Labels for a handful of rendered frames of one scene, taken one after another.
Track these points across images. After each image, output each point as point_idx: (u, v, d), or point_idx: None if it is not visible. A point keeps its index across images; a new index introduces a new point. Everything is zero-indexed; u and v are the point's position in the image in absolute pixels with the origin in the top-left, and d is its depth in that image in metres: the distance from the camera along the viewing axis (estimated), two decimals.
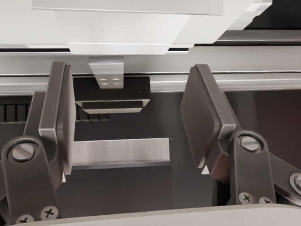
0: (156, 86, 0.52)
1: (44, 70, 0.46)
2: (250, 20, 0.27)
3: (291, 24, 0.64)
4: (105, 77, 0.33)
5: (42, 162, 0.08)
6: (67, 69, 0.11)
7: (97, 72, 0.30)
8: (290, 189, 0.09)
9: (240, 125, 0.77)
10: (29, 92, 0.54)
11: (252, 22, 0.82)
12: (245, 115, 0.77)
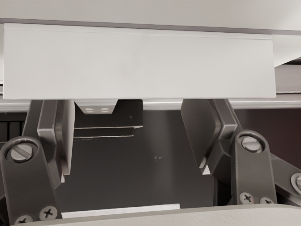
0: (148, 106, 0.46)
1: None
2: None
3: None
4: (92, 107, 0.27)
5: (40, 162, 0.08)
6: None
7: (83, 104, 0.24)
8: (292, 190, 0.09)
9: None
10: None
11: None
12: None
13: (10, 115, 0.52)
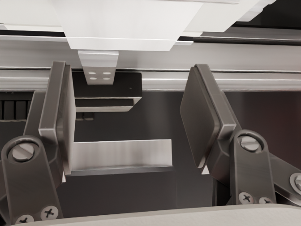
0: (146, 83, 0.49)
1: (23, 63, 0.42)
2: (260, 10, 0.24)
3: (282, 24, 0.63)
4: (95, 71, 0.30)
5: (42, 162, 0.08)
6: (67, 69, 0.11)
7: (87, 64, 0.27)
8: (290, 189, 0.09)
9: None
10: (6, 87, 0.49)
11: (242, 23, 0.81)
12: None
13: (16, 94, 0.55)
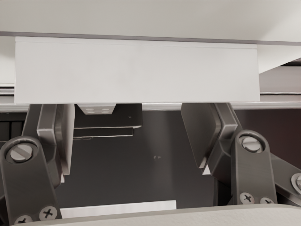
0: (147, 106, 0.47)
1: None
2: None
3: None
4: (93, 108, 0.28)
5: (40, 162, 0.08)
6: None
7: (84, 105, 0.25)
8: (292, 190, 0.09)
9: None
10: (1, 110, 0.47)
11: None
12: None
13: (11, 115, 0.53)
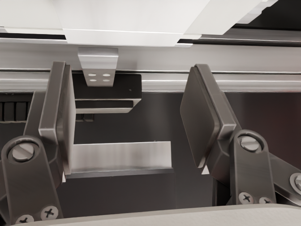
0: (146, 85, 0.49)
1: (23, 64, 0.42)
2: (259, 12, 0.24)
3: (282, 26, 0.63)
4: (95, 72, 0.30)
5: (42, 162, 0.08)
6: (67, 69, 0.11)
7: (87, 66, 0.27)
8: (290, 189, 0.09)
9: None
10: (6, 89, 0.49)
11: (241, 23, 0.81)
12: None
13: (16, 96, 0.55)
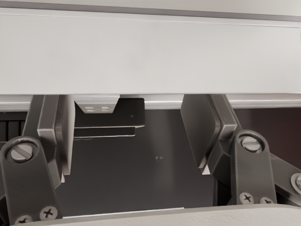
0: (149, 105, 0.45)
1: None
2: None
3: None
4: (92, 106, 0.26)
5: (40, 162, 0.08)
6: None
7: (83, 102, 0.23)
8: (291, 190, 0.09)
9: None
10: None
11: None
12: None
13: (8, 114, 0.51)
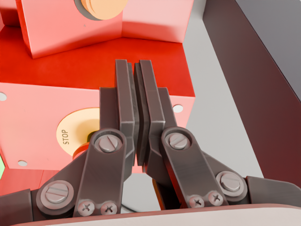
0: None
1: None
2: None
3: None
4: None
5: (120, 158, 0.08)
6: (130, 67, 0.12)
7: None
8: (215, 188, 0.09)
9: None
10: None
11: None
12: None
13: None
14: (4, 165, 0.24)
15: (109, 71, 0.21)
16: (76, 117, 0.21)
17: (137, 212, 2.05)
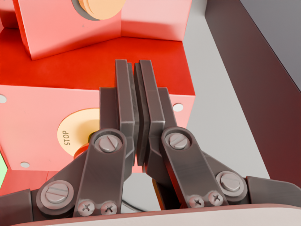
0: None
1: None
2: None
3: None
4: None
5: (120, 158, 0.08)
6: (130, 67, 0.12)
7: None
8: (215, 188, 0.09)
9: None
10: None
11: None
12: None
13: None
14: (6, 167, 0.24)
15: (108, 71, 0.21)
16: (76, 118, 0.21)
17: (143, 210, 2.05)
